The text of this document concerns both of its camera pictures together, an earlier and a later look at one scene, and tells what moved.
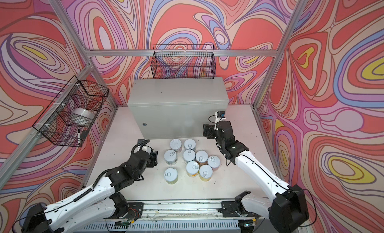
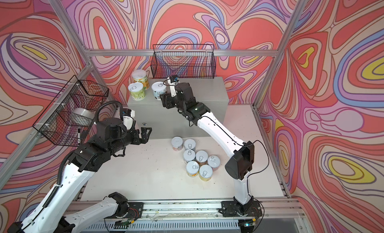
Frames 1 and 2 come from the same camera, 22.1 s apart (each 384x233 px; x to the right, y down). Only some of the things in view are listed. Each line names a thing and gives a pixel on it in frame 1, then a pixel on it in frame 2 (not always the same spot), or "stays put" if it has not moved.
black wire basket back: (183, 61) stays put
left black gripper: (153, 159) → (144, 137)
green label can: (171, 175) → (137, 91)
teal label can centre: (189, 155) stays put
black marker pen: (79, 140) stays put
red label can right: (214, 162) stays put
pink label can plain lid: (175, 144) stays put
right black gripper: (211, 129) → (166, 100)
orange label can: (201, 157) stays put
